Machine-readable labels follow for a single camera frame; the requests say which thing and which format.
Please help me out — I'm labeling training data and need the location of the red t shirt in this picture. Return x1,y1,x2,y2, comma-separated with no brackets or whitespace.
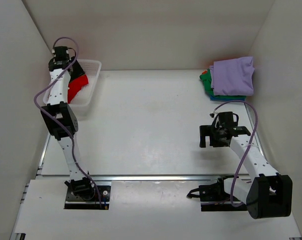
67,74,89,103

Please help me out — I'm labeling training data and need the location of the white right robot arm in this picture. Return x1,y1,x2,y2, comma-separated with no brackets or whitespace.
200,125,293,219

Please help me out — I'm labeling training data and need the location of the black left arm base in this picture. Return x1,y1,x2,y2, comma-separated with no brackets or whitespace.
64,181,111,211

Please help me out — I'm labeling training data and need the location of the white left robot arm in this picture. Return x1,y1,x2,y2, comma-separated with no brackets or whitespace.
34,56,97,201

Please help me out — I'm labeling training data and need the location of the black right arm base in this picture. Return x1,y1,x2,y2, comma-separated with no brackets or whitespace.
186,176,247,212

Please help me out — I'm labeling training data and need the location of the white plastic basket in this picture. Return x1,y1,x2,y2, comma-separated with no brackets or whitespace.
43,59,102,119

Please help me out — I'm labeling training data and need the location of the blue folded t shirt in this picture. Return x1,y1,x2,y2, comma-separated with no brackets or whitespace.
210,95,246,102

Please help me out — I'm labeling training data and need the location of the green folded t shirt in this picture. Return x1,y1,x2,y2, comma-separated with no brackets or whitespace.
199,69,246,98

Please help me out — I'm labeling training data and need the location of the purple folded t shirt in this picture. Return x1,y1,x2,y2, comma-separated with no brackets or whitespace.
209,56,255,96

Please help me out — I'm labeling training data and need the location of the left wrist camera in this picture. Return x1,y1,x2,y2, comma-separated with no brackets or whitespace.
52,46,69,61

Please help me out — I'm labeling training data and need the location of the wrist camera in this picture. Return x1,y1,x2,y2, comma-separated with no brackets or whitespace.
52,46,69,61
210,111,239,128

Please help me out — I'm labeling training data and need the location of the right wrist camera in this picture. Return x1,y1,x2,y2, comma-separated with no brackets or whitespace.
210,111,239,128

